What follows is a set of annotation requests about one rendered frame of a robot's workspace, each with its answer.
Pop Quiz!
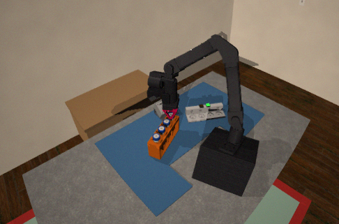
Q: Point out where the blue flat mat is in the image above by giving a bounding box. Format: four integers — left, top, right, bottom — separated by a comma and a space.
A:
95, 82, 265, 216

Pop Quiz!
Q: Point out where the orange tube rack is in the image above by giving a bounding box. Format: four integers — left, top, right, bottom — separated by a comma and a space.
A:
147, 115, 179, 160

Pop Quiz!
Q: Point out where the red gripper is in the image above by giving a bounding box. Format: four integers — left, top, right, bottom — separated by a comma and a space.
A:
163, 91, 179, 119

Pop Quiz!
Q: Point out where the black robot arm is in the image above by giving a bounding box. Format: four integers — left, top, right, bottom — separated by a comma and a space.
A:
147, 34, 246, 155

